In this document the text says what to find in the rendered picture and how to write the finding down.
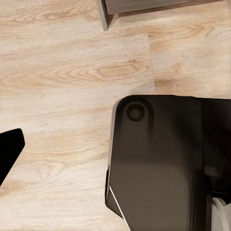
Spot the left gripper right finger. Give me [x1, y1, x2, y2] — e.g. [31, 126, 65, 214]
[216, 128, 231, 166]

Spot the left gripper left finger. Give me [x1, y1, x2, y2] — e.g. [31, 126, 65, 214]
[0, 128, 25, 186]

